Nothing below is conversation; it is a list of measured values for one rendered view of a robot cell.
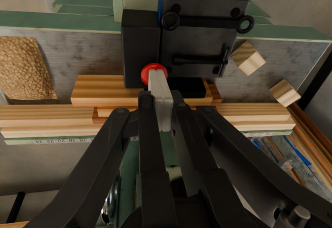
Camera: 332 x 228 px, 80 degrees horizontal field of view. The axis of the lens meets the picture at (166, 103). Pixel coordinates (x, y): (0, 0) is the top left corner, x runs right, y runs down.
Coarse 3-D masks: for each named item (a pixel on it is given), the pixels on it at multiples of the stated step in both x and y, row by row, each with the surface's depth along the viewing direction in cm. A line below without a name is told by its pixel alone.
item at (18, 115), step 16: (0, 112) 37; (16, 112) 37; (32, 112) 37; (48, 112) 38; (64, 112) 38; (80, 112) 39; (224, 112) 42; (240, 112) 43; (256, 112) 43; (272, 112) 44; (288, 112) 44
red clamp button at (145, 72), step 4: (148, 64) 22; (152, 64) 21; (156, 64) 21; (160, 64) 22; (144, 68) 22; (148, 68) 21; (152, 68) 21; (156, 68) 21; (160, 68) 22; (164, 68) 22; (144, 72) 22; (148, 72) 22; (164, 72) 22; (144, 76) 22; (148, 76) 22; (144, 80) 22
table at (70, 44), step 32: (0, 32) 29; (32, 32) 29; (64, 32) 30; (96, 32) 30; (256, 32) 36; (288, 32) 37; (64, 64) 34; (96, 64) 34; (288, 64) 39; (64, 96) 38; (224, 96) 43; (256, 96) 44
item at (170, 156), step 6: (162, 132) 32; (168, 132) 32; (162, 138) 31; (168, 138) 31; (162, 144) 30; (168, 144) 30; (168, 150) 30; (174, 150) 30; (168, 156) 29; (174, 156) 29; (168, 162) 28; (174, 162) 28; (168, 168) 28; (174, 168) 28; (174, 174) 29; (180, 174) 29
